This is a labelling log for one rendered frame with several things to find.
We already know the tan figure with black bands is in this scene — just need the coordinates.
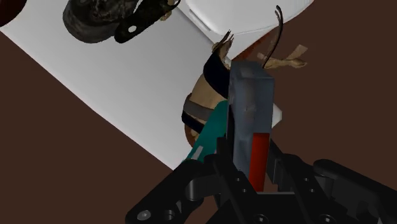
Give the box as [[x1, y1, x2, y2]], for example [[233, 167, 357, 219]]
[[181, 5, 309, 150]]

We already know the dark red round object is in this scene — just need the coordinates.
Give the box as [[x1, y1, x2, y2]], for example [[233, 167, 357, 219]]
[[0, 0, 27, 28]]

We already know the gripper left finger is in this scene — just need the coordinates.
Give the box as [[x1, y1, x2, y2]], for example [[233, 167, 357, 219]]
[[125, 136, 259, 224]]

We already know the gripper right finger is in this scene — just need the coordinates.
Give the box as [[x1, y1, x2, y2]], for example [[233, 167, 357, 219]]
[[266, 139, 397, 224]]

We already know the small white block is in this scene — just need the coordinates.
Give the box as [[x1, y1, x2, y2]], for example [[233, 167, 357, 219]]
[[271, 103, 283, 129]]

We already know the teal flat tool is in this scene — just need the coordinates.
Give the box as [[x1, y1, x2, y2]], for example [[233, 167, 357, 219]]
[[181, 100, 230, 164]]

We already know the grey box with red stripe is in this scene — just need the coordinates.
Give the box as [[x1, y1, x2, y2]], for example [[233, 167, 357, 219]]
[[226, 60, 275, 192]]

